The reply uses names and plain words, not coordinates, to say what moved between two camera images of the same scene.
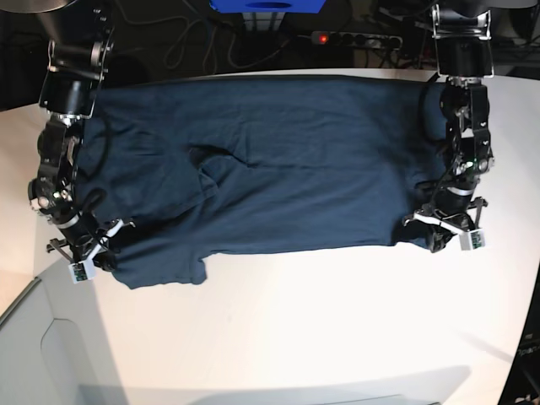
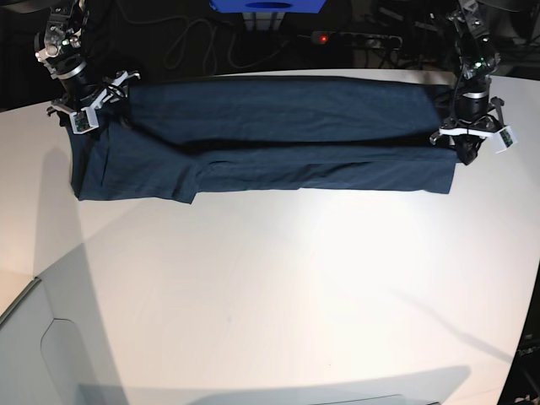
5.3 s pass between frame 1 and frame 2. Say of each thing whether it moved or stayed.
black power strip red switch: stayed
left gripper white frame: moved
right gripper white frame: moved
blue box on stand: stayed
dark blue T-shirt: moved
